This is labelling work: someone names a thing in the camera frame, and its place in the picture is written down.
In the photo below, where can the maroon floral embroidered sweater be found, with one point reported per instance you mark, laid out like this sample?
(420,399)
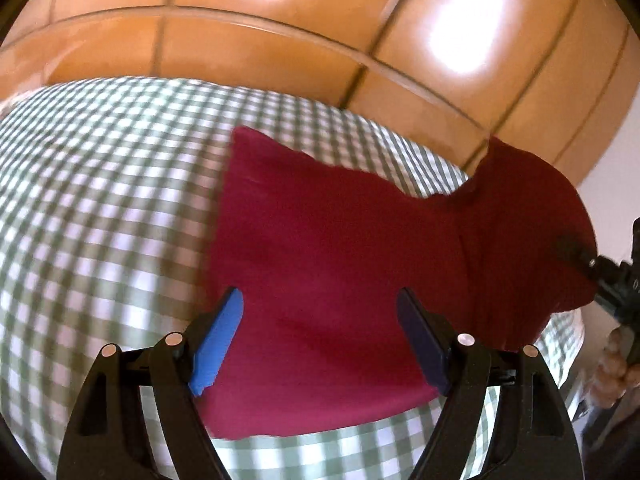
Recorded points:
(330,240)

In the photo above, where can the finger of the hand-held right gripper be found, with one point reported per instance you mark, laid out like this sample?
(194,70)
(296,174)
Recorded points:
(577,252)

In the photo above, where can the green white checked blanket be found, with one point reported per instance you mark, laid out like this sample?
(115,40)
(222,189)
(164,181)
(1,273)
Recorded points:
(100,200)

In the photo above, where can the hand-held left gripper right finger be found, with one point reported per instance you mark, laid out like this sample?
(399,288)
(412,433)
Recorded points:
(422,340)

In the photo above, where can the wooden panelled wardrobe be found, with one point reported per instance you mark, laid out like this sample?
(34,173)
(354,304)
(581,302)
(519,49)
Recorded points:
(280,25)

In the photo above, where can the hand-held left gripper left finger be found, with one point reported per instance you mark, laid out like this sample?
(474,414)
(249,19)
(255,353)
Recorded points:
(220,340)

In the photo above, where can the person's right hand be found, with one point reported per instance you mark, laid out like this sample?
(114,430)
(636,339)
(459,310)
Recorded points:
(614,375)

